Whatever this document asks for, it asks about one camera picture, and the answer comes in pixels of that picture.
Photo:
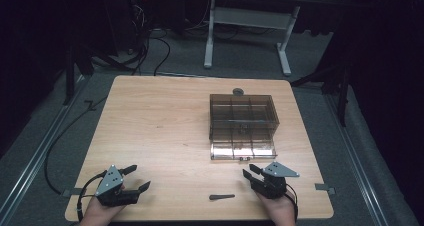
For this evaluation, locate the person's left hand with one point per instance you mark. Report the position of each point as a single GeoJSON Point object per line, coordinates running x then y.
{"type": "Point", "coordinates": [100, 213]}

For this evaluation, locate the small black elongated piece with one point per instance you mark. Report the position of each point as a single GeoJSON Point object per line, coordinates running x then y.
{"type": "Point", "coordinates": [221, 196]}

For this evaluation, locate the round dark knob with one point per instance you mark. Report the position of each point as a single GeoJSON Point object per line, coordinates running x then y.
{"type": "Point", "coordinates": [238, 91]}

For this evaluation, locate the transparent brown compartment box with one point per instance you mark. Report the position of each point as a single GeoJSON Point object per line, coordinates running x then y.
{"type": "Point", "coordinates": [243, 126]}

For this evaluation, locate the white metal desk frame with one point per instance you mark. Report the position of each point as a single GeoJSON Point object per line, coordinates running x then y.
{"type": "Point", "coordinates": [248, 17]}

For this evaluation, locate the metal floor rail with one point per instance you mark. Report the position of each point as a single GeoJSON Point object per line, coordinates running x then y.
{"type": "Point", "coordinates": [358, 166]}
{"type": "Point", "coordinates": [36, 156]}

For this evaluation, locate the black metal stand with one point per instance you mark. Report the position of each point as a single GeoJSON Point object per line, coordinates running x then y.
{"type": "Point", "coordinates": [336, 79]}
{"type": "Point", "coordinates": [71, 72]}

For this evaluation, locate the person's right hand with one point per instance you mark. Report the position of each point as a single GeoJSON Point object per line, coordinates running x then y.
{"type": "Point", "coordinates": [280, 209]}

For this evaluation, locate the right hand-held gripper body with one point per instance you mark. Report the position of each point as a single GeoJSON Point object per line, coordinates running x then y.
{"type": "Point", "coordinates": [271, 182]}

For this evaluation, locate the grey metal table bracket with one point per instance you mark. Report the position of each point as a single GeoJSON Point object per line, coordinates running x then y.
{"type": "Point", "coordinates": [325, 187]}
{"type": "Point", "coordinates": [70, 192]}

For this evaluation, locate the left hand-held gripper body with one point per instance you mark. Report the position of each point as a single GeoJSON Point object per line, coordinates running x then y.
{"type": "Point", "coordinates": [110, 182]}

